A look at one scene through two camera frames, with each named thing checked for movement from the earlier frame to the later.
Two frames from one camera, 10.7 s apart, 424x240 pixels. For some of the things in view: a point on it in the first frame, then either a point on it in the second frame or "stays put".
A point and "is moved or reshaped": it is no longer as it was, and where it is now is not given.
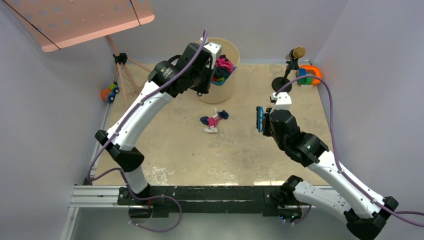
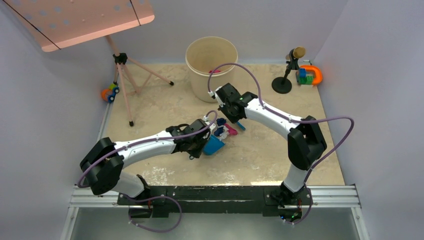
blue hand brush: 260,115 is moved or reshaped
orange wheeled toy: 108,95 stays put
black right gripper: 266,121 -> 233,119
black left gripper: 204,88 -> 196,153
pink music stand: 57,24 stays put
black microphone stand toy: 292,62 stays put
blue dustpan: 223,82 -> 213,145
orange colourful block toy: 309,70 stays put
